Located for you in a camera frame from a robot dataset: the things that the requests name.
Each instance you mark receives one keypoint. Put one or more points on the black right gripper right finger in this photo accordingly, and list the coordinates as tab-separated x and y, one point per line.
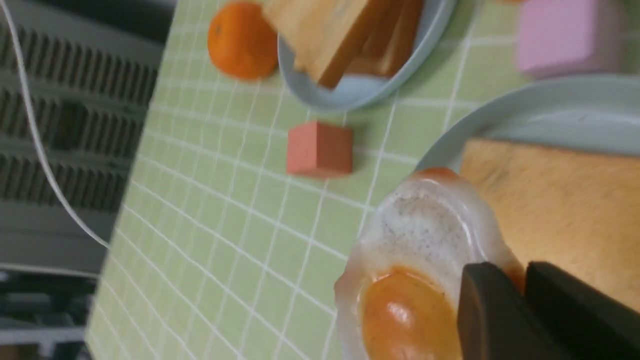
584	321

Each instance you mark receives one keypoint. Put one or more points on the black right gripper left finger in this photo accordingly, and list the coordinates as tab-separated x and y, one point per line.
494	322

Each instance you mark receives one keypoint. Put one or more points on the fried egg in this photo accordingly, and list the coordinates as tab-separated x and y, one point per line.
397	298

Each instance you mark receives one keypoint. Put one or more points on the teal empty plate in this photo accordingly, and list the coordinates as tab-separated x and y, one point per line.
595	113

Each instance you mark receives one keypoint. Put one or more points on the salmon red cube block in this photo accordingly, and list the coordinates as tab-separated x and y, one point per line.
319	150

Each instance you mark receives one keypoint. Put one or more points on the light blue bread plate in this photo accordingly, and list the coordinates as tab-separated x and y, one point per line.
357	91

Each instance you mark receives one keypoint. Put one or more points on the green checkered tablecloth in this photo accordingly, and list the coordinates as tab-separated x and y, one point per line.
218	253

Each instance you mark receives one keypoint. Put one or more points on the pink cube block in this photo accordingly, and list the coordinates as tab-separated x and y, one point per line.
569	37

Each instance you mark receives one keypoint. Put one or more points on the orange mandarin fruit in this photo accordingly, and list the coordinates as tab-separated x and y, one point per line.
241	43

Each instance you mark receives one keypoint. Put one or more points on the grey vented cabinet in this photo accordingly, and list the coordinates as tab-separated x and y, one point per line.
90	86

